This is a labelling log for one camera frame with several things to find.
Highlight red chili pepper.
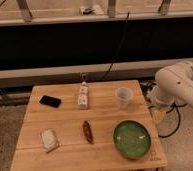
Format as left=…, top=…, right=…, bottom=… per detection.
left=83, top=121, right=94, bottom=144

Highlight black floor cables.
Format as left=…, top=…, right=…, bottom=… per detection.
left=140, top=79, right=191, bottom=139

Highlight green bowl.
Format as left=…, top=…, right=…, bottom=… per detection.
left=113, top=120, right=151, bottom=160

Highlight wooden table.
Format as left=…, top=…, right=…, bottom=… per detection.
left=11, top=80, right=167, bottom=171

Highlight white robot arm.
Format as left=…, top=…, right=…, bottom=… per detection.
left=148, top=61, right=193, bottom=125

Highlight black smartphone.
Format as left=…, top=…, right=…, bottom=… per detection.
left=40, top=95, right=61, bottom=108

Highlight white sponge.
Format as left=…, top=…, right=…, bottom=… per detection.
left=40, top=129, right=59, bottom=153

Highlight white power strip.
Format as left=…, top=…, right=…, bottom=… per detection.
left=77, top=81, right=88, bottom=109

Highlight black hanging cable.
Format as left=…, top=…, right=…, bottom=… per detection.
left=101, top=11, right=131, bottom=81

